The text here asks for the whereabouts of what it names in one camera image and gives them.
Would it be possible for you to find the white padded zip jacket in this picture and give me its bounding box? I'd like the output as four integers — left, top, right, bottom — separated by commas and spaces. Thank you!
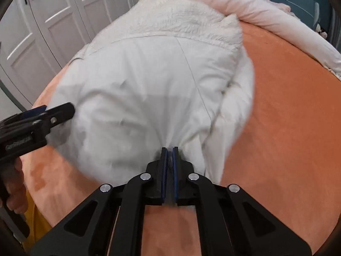
48, 0, 254, 186

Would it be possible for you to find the operator left hand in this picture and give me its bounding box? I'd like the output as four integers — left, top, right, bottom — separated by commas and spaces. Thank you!
1, 158, 28, 214

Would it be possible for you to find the orange plush bed blanket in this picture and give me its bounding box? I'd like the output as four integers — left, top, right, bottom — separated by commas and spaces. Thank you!
21, 21, 340, 255

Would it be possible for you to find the white panelled wardrobe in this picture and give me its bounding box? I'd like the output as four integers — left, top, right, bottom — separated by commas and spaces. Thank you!
1, 0, 139, 109

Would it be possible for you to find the plush toy by headboard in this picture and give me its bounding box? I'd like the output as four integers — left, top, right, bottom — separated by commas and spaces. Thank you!
315, 23, 328, 39

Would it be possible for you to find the pale pink rolled duvet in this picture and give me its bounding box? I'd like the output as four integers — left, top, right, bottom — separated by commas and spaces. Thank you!
196, 0, 340, 79

